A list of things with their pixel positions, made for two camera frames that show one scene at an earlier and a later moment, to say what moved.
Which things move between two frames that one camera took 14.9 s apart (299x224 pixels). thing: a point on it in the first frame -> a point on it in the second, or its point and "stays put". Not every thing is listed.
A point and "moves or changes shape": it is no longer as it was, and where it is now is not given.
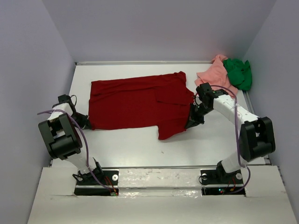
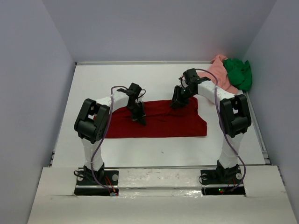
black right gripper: x=193 y=120 -> x=177 y=100
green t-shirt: x=239 y=73 stays put
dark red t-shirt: x=162 y=102 moves or changes shape
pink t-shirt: x=216 y=75 stays put
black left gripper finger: x=85 y=123 -> x=135 y=118
